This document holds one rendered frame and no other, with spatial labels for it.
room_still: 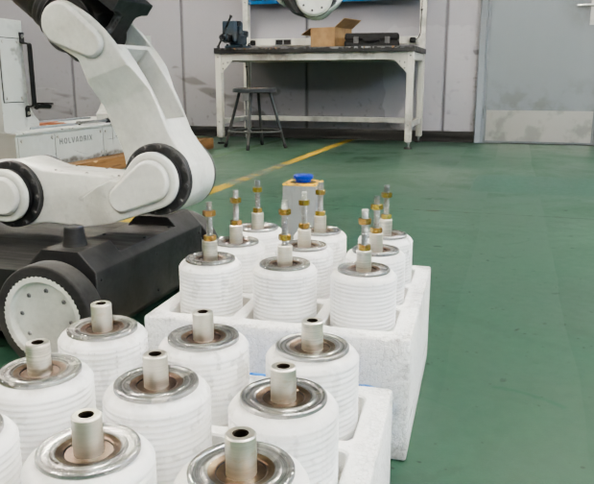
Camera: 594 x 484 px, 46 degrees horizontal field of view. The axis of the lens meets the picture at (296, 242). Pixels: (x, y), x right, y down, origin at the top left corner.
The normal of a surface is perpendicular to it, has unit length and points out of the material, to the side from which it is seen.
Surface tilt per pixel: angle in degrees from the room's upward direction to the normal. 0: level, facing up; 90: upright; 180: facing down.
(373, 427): 0
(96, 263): 45
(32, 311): 90
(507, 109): 90
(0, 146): 90
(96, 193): 101
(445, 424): 0
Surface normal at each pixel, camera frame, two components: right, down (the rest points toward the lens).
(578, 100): -0.29, 0.22
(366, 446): 0.00, -0.97
